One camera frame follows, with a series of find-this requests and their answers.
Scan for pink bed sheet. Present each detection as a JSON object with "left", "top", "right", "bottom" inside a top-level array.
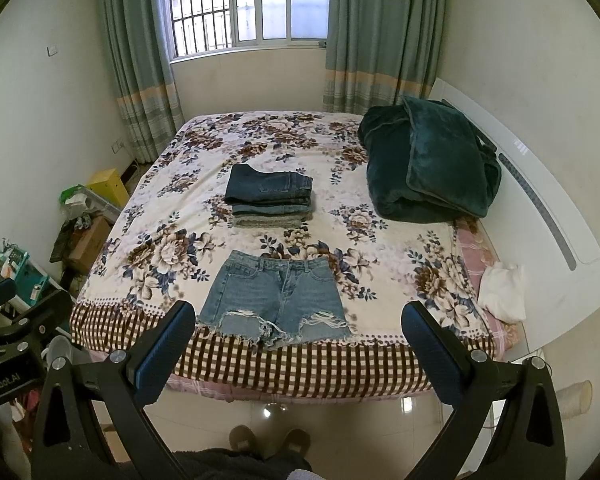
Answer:
[{"left": 455, "top": 218, "right": 521, "bottom": 360}]

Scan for yellow box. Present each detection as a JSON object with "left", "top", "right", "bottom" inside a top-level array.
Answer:
[{"left": 86, "top": 168, "right": 130, "bottom": 209}]

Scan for light blue denim shorts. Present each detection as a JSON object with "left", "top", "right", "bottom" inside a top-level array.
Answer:
[{"left": 198, "top": 250, "right": 352, "bottom": 349}]

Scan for white green plastic container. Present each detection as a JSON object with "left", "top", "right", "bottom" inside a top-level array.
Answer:
[{"left": 58, "top": 184, "right": 121, "bottom": 224}]

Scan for right green curtain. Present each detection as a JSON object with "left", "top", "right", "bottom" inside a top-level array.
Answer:
[{"left": 323, "top": 0, "right": 446, "bottom": 115}]

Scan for grey green folded garment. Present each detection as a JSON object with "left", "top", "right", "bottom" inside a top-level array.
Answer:
[{"left": 233, "top": 214, "right": 312, "bottom": 229}]

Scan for brown slipper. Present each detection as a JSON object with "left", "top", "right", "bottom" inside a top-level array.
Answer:
[
  {"left": 230, "top": 425, "right": 259, "bottom": 453},
  {"left": 280, "top": 428, "right": 311, "bottom": 457}
]

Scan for barred window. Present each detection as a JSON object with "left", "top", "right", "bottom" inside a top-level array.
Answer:
[{"left": 166, "top": 0, "right": 329, "bottom": 60}]

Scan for brown cardboard box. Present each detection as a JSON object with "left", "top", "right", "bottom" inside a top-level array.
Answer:
[{"left": 68, "top": 216, "right": 111, "bottom": 275}]

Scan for white cloth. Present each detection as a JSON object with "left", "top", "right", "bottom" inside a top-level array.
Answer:
[{"left": 478, "top": 261, "right": 527, "bottom": 324}]

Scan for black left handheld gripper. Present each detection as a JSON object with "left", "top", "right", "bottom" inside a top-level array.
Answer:
[{"left": 0, "top": 289, "right": 73, "bottom": 405}]

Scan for white bed headboard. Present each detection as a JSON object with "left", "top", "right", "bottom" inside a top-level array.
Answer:
[{"left": 430, "top": 78, "right": 600, "bottom": 361}]

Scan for green curtain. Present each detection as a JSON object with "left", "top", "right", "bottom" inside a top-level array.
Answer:
[
  {"left": 97, "top": 0, "right": 184, "bottom": 164},
  {"left": 323, "top": 0, "right": 446, "bottom": 115}
]

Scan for left brown slipper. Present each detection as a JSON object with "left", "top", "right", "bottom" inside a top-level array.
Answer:
[{"left": 230, "top": 425, "right": 259, "bottom": 453}]

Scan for right brown slipper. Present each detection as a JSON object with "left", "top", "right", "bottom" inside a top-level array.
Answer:
[{"left": 280, "top": 428, "right": 311, "bottom": 457}]

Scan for dark green folded quilt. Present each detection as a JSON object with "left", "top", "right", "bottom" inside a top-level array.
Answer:
[{"left": 358, "top": 96, "right": 502, "bottom": 223}]

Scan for floral bed blanket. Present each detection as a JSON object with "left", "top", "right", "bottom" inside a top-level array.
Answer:
[{"left": 70, "top": 112, "right": 501, "bottom": 402}]

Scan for left green curtain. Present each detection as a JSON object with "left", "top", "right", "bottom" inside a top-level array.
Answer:
[{"left": 97, "top": 0, "right": 184, "bottom": 164}]

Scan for beige cylinder object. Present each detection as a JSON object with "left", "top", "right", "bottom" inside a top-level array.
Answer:
[{"left": 556, "top": 380, "right": 593, "bottom": 420}]

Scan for green storage rack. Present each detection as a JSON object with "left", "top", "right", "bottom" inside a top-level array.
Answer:
[{"left": 0, "top": 238, "right": 50, "bottom": 307}]

